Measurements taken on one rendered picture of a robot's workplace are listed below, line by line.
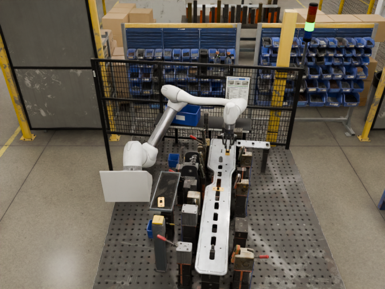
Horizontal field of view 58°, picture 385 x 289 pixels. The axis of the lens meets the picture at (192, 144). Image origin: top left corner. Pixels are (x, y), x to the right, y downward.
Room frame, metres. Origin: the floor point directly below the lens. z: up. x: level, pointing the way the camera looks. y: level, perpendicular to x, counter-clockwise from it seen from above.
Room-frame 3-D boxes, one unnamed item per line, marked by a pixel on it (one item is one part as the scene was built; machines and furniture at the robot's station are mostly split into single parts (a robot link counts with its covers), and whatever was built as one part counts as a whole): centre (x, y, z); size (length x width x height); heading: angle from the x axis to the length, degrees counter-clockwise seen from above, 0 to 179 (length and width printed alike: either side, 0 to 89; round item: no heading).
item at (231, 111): (2.38, -0.30, 1.38); 0.13 x 0.11 x 0.16; 148
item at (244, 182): (1.95, -0.37, 0.87); 0.12 x 0.09 x 0.35; 83
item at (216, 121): (2.83, -0.10, 1.02); 0.90 x 0.22 x 0.03; 83
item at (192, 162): (2.03, 0.00, 0.94); 0.18 x 0.13 x 0.49; 173
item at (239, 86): (2.91, -0.41, 1.30); 0.23 x 0.02 x 0.31; 83
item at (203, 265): (1.89, -0.19, 1.00); 1.38 x 0.22 x 0.02; 173
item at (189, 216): (1.60, 0.02, 0.90); 0.13 x 0.10 x 0.41; 83
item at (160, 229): (1.46, 0.21, 0.92); 0.08 x 0.08 x 0.44; 83
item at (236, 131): (2.63, -0.41, 0.88); 0.08 x 0.08 x 0.36; 83
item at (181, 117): (2.85, 0.09, 1.10); 0.30 x 0.17 x 0.13; 74
